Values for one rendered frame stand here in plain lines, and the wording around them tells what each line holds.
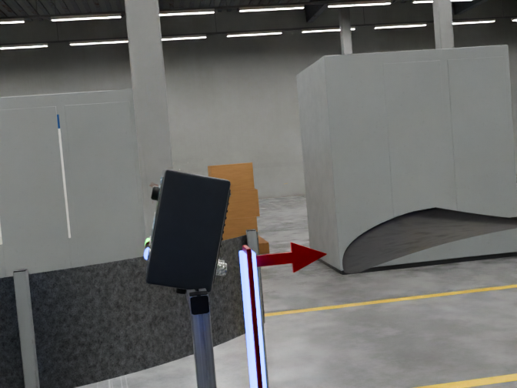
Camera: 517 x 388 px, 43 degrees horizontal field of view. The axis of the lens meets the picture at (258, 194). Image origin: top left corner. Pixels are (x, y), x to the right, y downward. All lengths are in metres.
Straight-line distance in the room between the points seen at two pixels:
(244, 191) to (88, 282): 6.48
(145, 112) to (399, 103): 3.04
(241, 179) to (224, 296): 6.09
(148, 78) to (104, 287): 2.76
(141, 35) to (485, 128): 3.92
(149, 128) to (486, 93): 3.87
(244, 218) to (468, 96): 3.31
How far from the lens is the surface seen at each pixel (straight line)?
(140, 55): 4.89
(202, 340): 1.06
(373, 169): 6.83
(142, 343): 2.41
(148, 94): 4.85
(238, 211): 8.67
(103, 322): 2.33
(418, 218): 0.46
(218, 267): 1.12
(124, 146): 6.54
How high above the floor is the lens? 1.26
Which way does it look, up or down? 3 degrees down
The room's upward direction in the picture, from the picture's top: 5 degrees counter-clockwise
